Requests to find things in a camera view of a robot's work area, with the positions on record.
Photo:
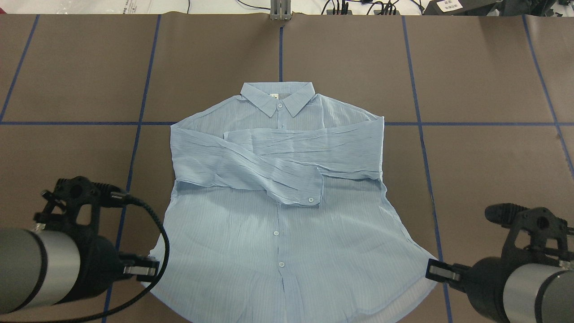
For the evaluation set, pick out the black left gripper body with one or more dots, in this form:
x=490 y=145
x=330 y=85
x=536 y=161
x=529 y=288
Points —
x=99 y=265

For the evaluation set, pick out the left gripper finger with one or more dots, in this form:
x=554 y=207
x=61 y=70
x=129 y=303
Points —
x=143 y=268

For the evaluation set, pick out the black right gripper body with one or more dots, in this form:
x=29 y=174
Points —
x=488 y=279

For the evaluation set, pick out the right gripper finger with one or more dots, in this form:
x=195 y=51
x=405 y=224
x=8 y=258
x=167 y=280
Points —
x=444 y=273

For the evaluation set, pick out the light blue button shirt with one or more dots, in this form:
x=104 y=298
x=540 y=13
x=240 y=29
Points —
x=279 y=215

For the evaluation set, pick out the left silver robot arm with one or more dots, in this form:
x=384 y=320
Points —
x=45 y=268

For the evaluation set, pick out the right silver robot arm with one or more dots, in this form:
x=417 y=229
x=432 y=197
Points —
x=524 y=293

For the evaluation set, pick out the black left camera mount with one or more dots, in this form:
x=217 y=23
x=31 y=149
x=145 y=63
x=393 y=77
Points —
x=74 y=205

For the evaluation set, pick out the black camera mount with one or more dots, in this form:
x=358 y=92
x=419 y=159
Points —
x=74 y=205
x=535 y=235

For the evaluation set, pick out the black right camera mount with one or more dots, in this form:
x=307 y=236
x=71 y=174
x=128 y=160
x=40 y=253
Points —
x=535 y=235

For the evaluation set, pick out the aluminium frame post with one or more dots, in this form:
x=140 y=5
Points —
x=280 y=10

